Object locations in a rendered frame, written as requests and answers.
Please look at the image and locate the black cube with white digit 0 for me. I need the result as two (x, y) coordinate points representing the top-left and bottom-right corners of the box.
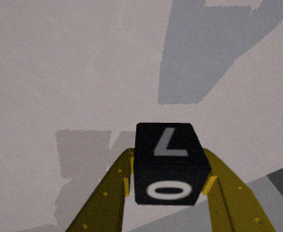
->
(133, 123), (212, 206)

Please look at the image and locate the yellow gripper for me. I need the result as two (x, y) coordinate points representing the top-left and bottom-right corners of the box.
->
(66, 148), (276, 232)

